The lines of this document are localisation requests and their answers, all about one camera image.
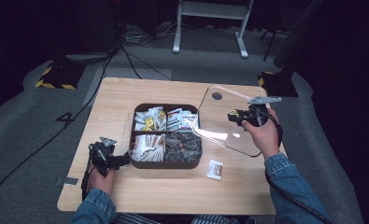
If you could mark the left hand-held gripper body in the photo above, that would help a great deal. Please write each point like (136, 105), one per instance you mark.
(106, 155)

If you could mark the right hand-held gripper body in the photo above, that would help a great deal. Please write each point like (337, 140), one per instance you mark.
(257, 113)

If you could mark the transparent plastic lid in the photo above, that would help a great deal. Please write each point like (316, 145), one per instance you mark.
(222, 127)

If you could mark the brown compartment box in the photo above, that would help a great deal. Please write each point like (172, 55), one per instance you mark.
(165, 164)

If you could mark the person's right hand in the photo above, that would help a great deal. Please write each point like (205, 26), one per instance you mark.
(264, 137)

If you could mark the person's left hand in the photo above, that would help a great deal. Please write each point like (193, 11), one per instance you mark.
(101, 183)

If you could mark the pile of white brown sachets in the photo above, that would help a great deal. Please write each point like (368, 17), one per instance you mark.
(148, 148)

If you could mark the dark round table grommet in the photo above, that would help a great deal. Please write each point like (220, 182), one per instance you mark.
(217, 95)

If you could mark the black yellow striped base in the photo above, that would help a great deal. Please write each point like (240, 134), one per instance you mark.
(278, 84)
(59, 77)

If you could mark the pile of white yellow packets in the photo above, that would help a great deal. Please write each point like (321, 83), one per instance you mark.
(150, 119)

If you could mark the gray tape strip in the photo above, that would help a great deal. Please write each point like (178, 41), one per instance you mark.
(69, 180)

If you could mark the pile of white dark-label packets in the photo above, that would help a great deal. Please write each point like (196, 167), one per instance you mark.
(182, 119)

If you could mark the white packet with brown print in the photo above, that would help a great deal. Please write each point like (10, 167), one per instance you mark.
(215, 170)

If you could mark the pile of dark patterned packets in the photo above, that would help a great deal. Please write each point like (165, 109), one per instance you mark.
(182, 146)

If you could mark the black tripod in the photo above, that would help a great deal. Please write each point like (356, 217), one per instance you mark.
(274, 39)

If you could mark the dark slanted pole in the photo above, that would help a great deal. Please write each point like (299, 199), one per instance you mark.
(295, 34)

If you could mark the person's striped clothing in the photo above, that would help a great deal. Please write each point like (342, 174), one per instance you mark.
(216, 220)

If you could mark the white metal stand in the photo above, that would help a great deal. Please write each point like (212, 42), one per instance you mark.
(215, 11)

